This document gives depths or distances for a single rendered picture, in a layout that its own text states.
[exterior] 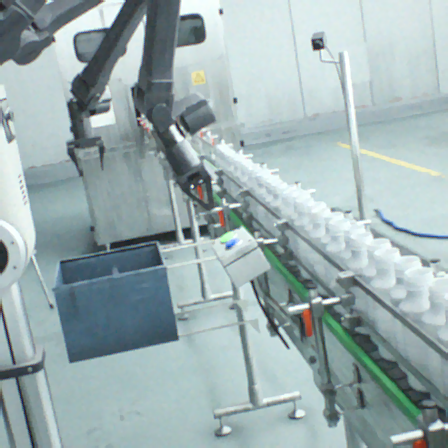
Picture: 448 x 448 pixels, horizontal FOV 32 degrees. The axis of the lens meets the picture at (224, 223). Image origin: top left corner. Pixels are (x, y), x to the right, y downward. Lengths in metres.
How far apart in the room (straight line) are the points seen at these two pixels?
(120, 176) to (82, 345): 4.23
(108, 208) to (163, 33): 4.98
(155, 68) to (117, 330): 0.92
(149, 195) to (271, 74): 6.01
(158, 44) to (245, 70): 10.55
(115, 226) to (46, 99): 5.64
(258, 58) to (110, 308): 10.05
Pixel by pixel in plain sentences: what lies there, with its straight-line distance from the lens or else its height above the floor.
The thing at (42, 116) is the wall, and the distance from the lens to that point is 11.86.
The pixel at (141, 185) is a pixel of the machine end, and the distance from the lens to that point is 6.38.
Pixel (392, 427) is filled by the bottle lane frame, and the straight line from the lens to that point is 1.18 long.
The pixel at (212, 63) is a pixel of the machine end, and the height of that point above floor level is 1.39.
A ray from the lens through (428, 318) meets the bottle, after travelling 1.03.
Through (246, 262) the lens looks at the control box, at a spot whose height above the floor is 1.08.
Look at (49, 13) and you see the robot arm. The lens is 1.85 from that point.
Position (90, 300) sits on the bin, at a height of 0.89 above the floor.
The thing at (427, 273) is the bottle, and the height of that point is 1.16.
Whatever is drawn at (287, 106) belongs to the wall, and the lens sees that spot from 12.16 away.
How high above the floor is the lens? 1.49
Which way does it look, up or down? 12 degrees down
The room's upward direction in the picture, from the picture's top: 10 degrees counter-clockwise
